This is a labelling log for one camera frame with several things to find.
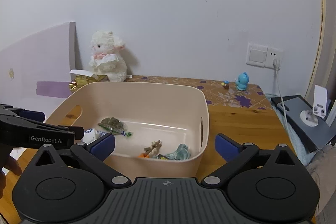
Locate blue white patterned box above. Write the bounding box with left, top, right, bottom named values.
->
left=81, top=128, right=106, bottom=144

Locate orange fuzzy scrunchie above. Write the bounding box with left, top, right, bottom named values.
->
left=138, top=153, right=150, bottom=158

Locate person's left hand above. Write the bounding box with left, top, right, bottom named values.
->
left=0, top=144, right=22, bottom=198

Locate green wrapped candy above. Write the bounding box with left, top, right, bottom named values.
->
left=98, top=117, right=133, bottom=137

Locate brown floral table mat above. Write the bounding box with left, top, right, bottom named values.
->
left=126, top=76, right=272, bottom=111

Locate blue cartoon figurine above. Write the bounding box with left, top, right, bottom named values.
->
left=235, top=72, right=249, bottom=91

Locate tiny mushroom figurine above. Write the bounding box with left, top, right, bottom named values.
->
left=222, top=80, right=230, bottom=89

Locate beige plastic storage bin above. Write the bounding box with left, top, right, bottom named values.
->
left=46, top=82, right=209, bottom=180

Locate gold foil snack box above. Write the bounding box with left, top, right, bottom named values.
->
left=69, top=69, right=109, bottom=93

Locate white phone stand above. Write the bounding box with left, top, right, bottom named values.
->
left=300, top=85, right=327, bottom=127

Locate white plush lamb toy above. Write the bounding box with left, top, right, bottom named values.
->
left=89, top=31, right=127, bottom=82

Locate white charger plug cable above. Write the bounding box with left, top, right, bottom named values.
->
left=272, top=57, right=289, bottom=135

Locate white wall switch socket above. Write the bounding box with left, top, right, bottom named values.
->
left=246, top=43, right=284, bottom=69

